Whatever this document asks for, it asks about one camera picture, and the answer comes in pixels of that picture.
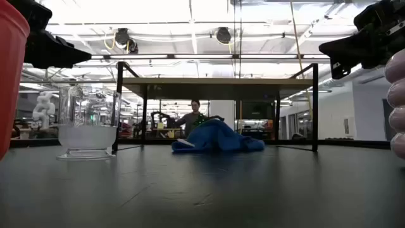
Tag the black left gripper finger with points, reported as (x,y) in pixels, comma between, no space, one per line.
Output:
(71,54)
(44,54)

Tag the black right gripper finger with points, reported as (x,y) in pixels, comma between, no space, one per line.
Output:
(346,65)
(343,47)

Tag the red plastic mug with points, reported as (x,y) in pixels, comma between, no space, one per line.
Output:
(11,79)

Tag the clear glass cup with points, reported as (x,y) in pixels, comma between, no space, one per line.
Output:
(87,136)

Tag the black background robot arm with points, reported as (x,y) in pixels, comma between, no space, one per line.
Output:
(161,118)

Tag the white robot figure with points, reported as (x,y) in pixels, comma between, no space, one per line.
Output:
(43,109)

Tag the black monitor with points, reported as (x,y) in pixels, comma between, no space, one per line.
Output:
(254,111)

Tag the yellow cup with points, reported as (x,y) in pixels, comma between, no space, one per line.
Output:
(160,125)

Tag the person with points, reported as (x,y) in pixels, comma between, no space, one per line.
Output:
(191,122)

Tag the blue cloth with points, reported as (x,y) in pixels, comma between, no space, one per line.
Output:
(218,137)

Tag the wooden shelf with black frame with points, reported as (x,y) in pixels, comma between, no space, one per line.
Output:
(218,85)

